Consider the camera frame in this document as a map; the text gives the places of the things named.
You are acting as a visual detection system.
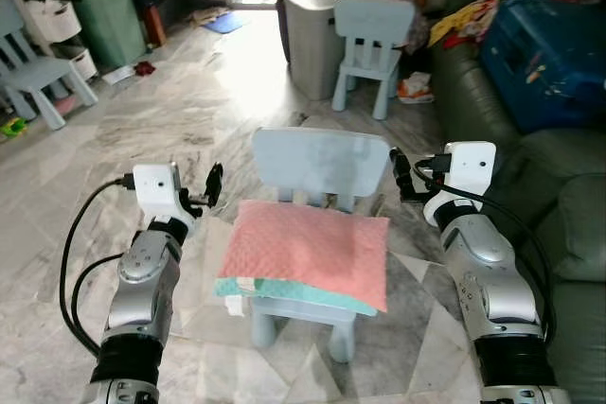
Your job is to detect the pink dotted pillow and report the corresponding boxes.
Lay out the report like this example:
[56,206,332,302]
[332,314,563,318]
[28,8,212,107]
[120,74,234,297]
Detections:
[216,199,391,313]

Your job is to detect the short black left arm cable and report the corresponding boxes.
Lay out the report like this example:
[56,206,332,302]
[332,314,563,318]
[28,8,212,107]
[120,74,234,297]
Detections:
[72,253,126,350]

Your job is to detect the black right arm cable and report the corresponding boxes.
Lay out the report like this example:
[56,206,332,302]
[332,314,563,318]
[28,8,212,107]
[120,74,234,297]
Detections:
[413,155,558,343]

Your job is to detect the light blue plastic child chair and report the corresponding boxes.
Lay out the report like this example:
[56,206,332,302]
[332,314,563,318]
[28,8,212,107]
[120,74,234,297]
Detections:
[331,0,418,121]
[0,0,98,131]
[248,127,394,364]

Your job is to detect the grey laundry bin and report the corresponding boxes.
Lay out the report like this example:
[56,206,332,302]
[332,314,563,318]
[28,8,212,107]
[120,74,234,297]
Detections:
[277,0,351,100]

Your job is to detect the long black left arm cable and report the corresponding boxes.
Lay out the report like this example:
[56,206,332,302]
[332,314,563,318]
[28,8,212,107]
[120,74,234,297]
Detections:
[60,174,135,358]

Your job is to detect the white paper sheet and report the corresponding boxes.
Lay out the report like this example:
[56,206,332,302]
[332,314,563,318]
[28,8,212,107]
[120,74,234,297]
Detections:
[101,65,135,85]

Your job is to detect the yellow cloth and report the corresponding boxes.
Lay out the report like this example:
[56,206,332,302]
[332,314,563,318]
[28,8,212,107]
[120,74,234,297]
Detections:
[428,2,493,48]

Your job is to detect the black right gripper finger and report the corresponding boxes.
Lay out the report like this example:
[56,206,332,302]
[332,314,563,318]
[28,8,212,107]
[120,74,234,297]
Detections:
[392,147,415,201]

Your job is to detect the small green toy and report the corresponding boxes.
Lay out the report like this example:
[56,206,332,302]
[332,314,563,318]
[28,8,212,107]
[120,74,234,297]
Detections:
[0,118,27,138]

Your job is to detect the blue floor mat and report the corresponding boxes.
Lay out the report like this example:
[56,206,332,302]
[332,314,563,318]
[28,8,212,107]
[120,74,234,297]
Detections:
[202,11,249,34]

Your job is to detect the small white storage drawer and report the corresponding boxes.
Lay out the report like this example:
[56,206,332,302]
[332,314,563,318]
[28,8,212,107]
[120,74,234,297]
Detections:
[57,44,98,80]

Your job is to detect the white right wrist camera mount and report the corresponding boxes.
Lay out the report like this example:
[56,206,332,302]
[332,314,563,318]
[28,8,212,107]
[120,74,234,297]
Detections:
[423,142,498,225]

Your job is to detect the green storage bin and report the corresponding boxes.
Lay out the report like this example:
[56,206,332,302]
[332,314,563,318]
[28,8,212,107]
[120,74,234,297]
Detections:
[74,0,148,71]

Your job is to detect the mint green dotted pillow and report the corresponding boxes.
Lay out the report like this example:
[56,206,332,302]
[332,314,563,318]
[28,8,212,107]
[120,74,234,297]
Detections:
[213,274,380,318]

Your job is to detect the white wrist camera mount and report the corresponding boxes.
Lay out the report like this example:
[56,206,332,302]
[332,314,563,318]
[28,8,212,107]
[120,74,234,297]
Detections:
[423,142,498,225]
[133,165,197,235]

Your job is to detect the orange white packet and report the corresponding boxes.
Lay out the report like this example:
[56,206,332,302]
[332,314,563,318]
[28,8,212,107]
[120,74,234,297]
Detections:
[398,73,435,104]

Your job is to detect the blue plastic crate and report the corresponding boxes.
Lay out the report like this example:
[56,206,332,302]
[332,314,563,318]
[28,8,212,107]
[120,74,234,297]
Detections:
[480,0,606,133]

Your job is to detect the dark green leather sofa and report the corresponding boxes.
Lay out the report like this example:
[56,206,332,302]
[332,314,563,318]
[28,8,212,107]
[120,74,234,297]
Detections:
[431,0,606,404]

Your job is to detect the white storage box with handle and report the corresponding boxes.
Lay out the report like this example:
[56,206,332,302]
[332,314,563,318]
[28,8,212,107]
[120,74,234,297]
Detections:
[26,0,83,44]

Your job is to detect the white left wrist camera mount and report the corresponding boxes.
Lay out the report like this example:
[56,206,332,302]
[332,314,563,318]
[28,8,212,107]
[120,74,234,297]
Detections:
[133,165,197,235]

